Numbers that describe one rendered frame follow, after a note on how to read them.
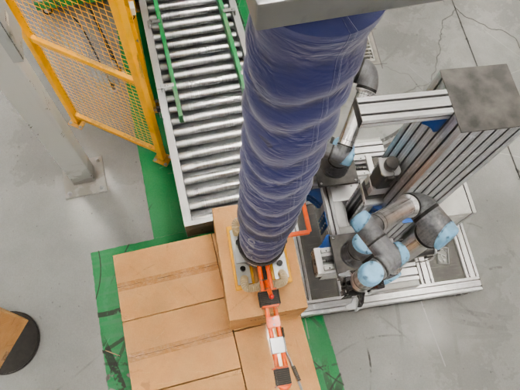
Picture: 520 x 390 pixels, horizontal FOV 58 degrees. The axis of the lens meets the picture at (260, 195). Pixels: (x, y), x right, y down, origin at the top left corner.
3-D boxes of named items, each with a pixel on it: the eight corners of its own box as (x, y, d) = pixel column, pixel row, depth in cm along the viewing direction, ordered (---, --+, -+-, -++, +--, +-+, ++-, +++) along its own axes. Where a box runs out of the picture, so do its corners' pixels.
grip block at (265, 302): (257, 292, 227) (258, 290, 221) (277, 289, 228) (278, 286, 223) (260, 309, 224) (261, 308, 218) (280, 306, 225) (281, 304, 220)
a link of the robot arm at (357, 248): (361, 231, 232) (369, 223, 219) (379, 254, 228) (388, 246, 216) (343, 244, 229) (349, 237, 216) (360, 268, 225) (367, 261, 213)
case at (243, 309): (213, 230, 289) (211, 207, 252) (278, 220, 294) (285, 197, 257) (229, 330, 268) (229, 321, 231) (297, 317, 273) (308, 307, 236)
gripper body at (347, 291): (336, 279, 175) (343, 272, 164) (359, 276, 176) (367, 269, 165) (340, 300, 172) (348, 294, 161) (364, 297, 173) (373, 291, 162)
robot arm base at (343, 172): (345, 152, 259) (350, 143, 250) (351, 176, 254) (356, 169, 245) (319, 154, 257) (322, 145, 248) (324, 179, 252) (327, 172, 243)
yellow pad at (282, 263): (261, 222, 251) (261, 219, 246) (279, 219, 252) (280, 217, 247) (272, 285, 239) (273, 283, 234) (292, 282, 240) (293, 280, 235)
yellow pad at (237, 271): (226, 227, 248) (226, 224, 244) (244, 224, 250) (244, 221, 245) (235, 291, 236) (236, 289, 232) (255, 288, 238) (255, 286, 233)
